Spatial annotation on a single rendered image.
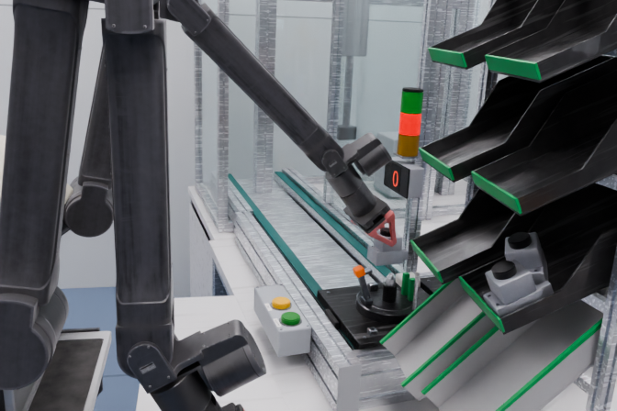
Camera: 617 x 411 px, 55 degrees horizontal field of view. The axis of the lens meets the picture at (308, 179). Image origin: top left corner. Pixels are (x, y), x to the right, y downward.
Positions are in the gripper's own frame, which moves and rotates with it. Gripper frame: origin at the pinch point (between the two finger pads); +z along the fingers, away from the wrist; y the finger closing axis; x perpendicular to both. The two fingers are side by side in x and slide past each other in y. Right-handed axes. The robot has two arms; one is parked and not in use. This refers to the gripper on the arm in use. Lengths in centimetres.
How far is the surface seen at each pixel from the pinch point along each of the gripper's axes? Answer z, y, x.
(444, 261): -8.4, -28.5, -0.4
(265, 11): -34, 104, -30
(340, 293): 8.8, 8.9, 14.4
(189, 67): -18, 208, -5
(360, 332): 7.2, -8.2, 16.8
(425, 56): -19.0, 16.5, -34.4
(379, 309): 9.6, -3.7, 10.7
